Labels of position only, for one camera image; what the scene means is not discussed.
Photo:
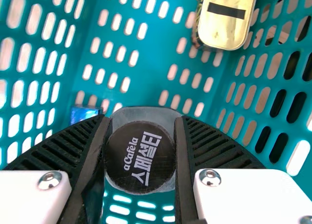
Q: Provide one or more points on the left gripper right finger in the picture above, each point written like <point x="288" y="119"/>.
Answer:
<point x="219" y="180"/>

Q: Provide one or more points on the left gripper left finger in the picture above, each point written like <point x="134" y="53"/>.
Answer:
<point x="48" y="175"/>

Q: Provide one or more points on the dark coffee bottle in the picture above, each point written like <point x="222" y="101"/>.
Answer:
<point x="141" y="155"/>

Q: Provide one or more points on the teal shopping basket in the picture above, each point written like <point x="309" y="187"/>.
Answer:
<point x="158" y="63"/>

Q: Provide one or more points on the small blue box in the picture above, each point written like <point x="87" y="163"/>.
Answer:
<point x="83" y="114"/>

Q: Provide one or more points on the rectangular tin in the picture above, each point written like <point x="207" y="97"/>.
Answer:
<point x="224" y="31"/>

